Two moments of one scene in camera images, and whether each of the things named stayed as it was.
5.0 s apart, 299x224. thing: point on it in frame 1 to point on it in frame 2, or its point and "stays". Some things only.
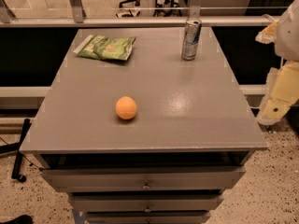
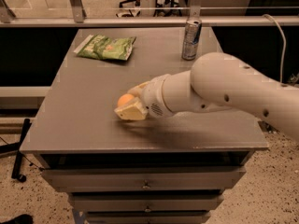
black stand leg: x=18 y=160 stays
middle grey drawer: x=144 y=203 stays
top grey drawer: x=147 y=179 stays
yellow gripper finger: x=268 y=35 to x=137 y=91
